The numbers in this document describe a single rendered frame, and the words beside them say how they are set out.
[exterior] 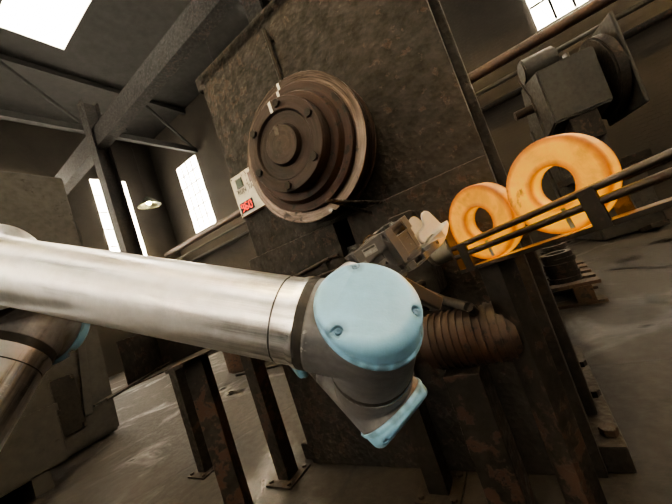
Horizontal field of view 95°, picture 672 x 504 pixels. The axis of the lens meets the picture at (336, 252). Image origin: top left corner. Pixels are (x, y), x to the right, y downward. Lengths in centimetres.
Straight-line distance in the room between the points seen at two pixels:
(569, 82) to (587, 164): 458
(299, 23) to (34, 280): 118
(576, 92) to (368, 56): 413
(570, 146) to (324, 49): 92
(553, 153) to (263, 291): 47
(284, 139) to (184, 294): 72
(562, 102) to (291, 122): 436
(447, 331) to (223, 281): 53
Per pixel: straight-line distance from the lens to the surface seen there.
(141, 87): 736
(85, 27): 1006
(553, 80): 512
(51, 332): 67
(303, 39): 136
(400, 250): 50
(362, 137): 94
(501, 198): 64
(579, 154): 58
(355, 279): 27
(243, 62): 153
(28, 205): 349
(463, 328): 72
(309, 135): 95
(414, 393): 38
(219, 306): 30
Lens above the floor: 70
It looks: 4 degrees up
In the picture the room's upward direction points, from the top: 19 degrees counter-clockwise
